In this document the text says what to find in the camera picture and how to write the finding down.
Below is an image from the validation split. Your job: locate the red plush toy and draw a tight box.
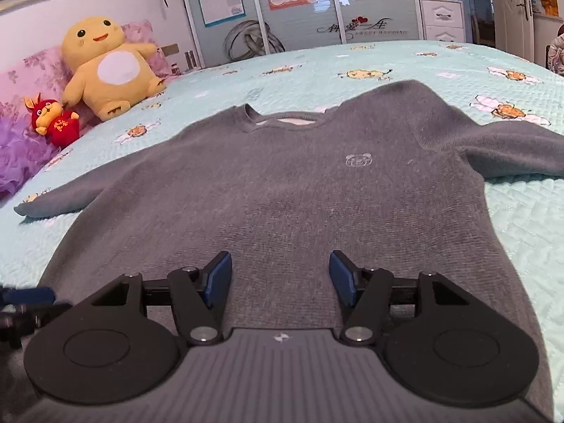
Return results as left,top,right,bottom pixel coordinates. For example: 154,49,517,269
24,93,81,148

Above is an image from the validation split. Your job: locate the wooden chair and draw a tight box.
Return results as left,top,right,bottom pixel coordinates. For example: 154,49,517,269
471,14,496,47

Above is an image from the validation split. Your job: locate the white room door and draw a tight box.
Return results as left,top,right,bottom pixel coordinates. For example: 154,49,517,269
487,0,536,65

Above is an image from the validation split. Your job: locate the grey sweater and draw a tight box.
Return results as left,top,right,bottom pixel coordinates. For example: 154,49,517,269
13,79,564,423

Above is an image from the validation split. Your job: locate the white drawer cabinet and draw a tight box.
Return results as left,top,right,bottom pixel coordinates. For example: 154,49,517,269
418,0,467,45

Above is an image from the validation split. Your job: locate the rolled floral quilt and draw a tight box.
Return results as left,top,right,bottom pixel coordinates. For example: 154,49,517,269
546,33,564,73

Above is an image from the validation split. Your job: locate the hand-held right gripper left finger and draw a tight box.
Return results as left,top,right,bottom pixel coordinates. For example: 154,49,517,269
90,250,233,347

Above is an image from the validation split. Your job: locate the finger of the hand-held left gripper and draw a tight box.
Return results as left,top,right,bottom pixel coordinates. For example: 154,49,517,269
0,303,73,331
0,286,56,306

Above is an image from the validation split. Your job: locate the doll with purple ruffled dress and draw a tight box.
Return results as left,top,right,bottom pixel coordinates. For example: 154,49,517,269
0,115,62,199

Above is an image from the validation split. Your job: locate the pink floral pillow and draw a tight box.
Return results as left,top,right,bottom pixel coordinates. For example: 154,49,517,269
0,44,95,133
120,20,172,78

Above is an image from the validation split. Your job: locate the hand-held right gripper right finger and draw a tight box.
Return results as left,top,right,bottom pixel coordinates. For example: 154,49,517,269
328,250,470,347

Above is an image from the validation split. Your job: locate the wardrobe with sliding doors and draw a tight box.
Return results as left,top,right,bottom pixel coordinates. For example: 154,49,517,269
176,0,424,67

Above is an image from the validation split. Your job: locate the yellow plush toy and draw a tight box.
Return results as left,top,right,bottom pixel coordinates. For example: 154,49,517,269
62,17,167,122

